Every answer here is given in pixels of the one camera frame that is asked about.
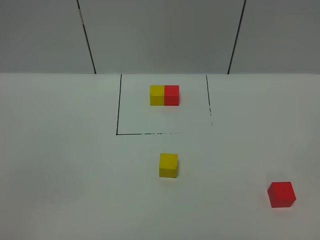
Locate yellow template block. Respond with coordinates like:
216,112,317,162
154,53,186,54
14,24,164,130
149,85,165,106

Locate red template block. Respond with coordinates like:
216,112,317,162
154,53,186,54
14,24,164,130
164,85,180,106

